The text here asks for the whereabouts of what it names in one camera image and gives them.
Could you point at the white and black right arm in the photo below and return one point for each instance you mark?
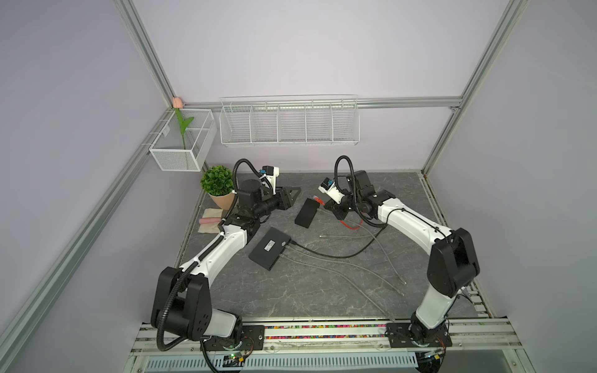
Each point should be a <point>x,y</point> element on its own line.
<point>452,258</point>

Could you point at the black ribbed network switch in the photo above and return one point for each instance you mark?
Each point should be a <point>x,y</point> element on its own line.
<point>307,213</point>

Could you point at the green plant in beige pot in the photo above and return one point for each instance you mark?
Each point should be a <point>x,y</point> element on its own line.
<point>217,182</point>

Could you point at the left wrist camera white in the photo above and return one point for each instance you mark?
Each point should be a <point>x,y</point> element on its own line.
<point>269,175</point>

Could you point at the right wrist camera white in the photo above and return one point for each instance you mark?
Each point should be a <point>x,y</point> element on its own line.
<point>329,187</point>

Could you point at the pink tulip artificial flower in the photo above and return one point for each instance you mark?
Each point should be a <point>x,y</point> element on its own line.
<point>184,123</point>

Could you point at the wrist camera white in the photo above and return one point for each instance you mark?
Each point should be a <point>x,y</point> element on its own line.
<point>329,187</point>
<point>269,175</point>

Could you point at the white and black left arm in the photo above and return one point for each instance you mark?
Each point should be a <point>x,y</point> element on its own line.
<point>182,308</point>

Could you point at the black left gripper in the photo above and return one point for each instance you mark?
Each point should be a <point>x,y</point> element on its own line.
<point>289,196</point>

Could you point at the white wire shelf wide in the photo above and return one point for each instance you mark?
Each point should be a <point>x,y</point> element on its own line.
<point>290,120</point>

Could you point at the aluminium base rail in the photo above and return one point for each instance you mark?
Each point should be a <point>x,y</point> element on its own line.
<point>340,345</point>

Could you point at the white wire basket small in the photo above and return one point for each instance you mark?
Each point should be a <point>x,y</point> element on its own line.
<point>167,149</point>

